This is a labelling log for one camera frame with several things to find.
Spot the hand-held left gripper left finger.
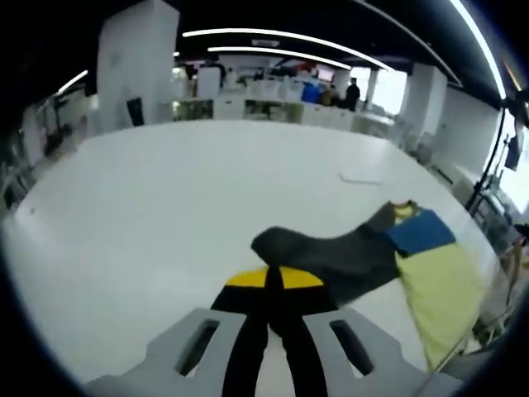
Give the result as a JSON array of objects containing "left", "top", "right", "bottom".
[{"left": 86, "top": 266, "right": 270, "bottom": 397}]

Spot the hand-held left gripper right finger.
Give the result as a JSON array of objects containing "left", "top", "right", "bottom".
[{"left": 270, "top": 266, "right": 433, "bottom": 397}]

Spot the yellow blue grey garment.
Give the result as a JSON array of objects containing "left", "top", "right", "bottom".
[{"left": 250, "top": 199, "right": 487, "bottom": 373}]

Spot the black equipment stand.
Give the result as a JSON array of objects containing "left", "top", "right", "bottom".
[{"left": 465, "top": 98, "right": 529, "bottom": 216}]

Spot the black bin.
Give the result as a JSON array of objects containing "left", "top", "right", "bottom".
[{"left": 126, "top": 98, "right": 145, "bottom": 127}]

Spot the blue container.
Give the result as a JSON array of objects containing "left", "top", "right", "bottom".
[{"left": 301, "top": 81, "right": 322, "bottom": 103}]

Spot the short ceiling light strip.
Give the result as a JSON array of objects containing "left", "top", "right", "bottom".
[{"left": 57, "top": 69, "right": 89, "bottom": 94}]

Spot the white square pillar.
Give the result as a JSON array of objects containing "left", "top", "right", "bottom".
[{"left": 96, "top": 0, "right": 181, "bottom": 132}]

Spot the long ceiling light strip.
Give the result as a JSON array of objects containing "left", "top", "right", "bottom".
[
  {"left": 207, "top": 45, "right": 352, "bottom": 70},
  {"left": 181, "top": 27, "right": 393, "bottom": 71}
]

